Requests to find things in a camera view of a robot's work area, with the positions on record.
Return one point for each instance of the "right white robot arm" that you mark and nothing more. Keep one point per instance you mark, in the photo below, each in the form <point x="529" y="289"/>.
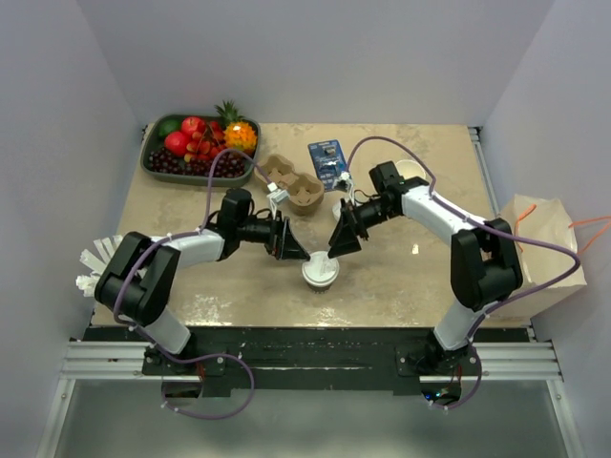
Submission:
<point x="484" y="267"/>

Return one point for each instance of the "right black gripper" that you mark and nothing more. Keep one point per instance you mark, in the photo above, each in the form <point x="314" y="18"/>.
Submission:
<point x="351" y="225"/>

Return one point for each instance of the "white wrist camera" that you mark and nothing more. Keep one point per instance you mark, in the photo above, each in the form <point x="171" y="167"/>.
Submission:
<point x="275" y="194"/>
<point x="343" y="182"/>

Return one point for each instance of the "orange pineapple toy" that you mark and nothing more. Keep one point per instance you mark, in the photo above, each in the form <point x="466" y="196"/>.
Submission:
<point x="238" y="133"/>

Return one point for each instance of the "black paper coffee cup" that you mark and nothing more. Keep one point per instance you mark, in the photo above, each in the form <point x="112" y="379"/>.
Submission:
<point x="319" y="287"/>

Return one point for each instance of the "red apple front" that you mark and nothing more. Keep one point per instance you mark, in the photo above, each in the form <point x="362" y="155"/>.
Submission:
<point x="177" y="143"/>

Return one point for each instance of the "red apple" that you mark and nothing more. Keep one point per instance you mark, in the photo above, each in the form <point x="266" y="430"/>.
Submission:
<point x="177" y="143"/>
<point x="193" y="127"/>

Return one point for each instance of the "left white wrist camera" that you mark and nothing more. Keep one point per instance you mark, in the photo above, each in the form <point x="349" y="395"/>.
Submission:
<point x="275" y="194"/>

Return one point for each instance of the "blue blister pack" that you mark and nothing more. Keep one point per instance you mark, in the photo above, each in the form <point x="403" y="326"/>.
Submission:
<point x="328" y="160"/>

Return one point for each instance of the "green apple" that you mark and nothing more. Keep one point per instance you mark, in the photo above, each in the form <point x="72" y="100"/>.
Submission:
<point x="168" y="126"/>

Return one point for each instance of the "dark red grape bunch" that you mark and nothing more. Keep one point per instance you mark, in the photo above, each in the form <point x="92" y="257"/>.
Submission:
<point x="163" y="161"/>

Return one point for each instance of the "aluminium frame rail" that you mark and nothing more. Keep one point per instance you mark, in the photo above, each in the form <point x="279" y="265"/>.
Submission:
<point x="114" y="361"/>

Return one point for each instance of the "spare white cup lid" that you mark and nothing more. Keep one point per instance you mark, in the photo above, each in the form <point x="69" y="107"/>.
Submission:
<point x="336" y="210"/>

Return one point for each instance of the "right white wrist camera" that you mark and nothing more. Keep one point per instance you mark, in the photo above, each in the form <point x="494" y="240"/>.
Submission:
<point x="343" y="182"/>

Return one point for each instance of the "red apple back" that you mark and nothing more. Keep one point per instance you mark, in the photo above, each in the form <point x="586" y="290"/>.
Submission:
<point x="193" y="127"/>

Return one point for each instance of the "red cherries bunch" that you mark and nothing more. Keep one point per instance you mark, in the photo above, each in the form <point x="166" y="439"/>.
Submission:
<point x="207" y="142"/>

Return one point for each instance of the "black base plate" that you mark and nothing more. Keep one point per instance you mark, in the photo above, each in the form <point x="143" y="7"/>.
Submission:
<point x="221" y="359"/>

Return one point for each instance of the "stack of paper cups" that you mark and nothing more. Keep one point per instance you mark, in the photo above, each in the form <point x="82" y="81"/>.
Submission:
<point x="408" y="168"/>

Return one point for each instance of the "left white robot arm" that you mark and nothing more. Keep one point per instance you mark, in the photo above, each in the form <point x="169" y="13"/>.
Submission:
<point x="137" y="280"/>

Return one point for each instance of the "grey fruit tray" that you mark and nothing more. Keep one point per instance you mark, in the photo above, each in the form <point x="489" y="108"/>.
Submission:
<point x="151" y="142"/>

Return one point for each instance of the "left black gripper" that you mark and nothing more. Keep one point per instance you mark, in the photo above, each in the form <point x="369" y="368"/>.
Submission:
<point x="281" y="242"/>

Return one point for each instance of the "pulp cup carrier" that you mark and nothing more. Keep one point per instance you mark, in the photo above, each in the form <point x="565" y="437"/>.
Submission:
<point x="306" y="192"/>

